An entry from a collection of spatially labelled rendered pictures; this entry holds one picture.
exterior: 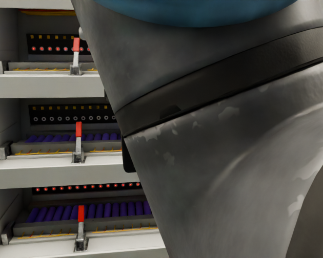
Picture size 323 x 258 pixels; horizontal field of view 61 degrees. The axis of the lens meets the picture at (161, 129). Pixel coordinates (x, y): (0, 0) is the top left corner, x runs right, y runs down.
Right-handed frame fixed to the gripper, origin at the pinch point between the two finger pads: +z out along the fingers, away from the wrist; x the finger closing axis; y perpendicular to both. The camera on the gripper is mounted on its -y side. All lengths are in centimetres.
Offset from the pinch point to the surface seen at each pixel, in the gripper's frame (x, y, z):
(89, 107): 11.5, 3.2, 32.1
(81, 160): 11.6, -9.8, 16.8
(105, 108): 7.4, 3.0, 32.2
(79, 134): 12.2, -4.2, 18.9
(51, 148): 19.2, -7.2, 23.1
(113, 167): 4.9, -11.5, 16.5
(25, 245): 24.6, -28.2, 21.1
